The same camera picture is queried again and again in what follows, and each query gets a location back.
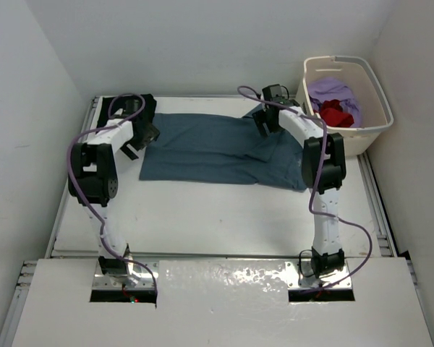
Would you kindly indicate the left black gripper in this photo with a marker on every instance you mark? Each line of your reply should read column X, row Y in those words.
column 148, row 134

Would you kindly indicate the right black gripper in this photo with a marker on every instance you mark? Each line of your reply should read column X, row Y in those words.
column 261, row 117

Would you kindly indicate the blue shirt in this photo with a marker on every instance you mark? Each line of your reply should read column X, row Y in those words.
column 220, row 149

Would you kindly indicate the black t shirt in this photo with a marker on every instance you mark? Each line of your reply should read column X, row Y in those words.
column 128, row 105

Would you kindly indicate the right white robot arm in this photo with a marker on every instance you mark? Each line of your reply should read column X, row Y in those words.
column 323, row 169

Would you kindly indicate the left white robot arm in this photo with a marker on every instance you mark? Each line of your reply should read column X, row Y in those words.
column 124, row 125

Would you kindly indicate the lilac cloth in basket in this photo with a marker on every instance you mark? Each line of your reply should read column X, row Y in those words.
column 330, row 88

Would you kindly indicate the red shirt in basket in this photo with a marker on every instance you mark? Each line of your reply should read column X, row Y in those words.
column 333, row 114

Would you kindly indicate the cream laundry basket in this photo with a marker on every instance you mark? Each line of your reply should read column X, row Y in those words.
column 357, row 74

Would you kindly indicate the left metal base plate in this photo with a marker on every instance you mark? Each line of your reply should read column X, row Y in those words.
column 138, row 279

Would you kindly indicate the metal base plate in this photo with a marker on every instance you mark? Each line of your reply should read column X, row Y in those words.
column 299, row 276
column 138, row 279

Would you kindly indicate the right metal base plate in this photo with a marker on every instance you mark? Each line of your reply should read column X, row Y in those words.
column 299, row 276

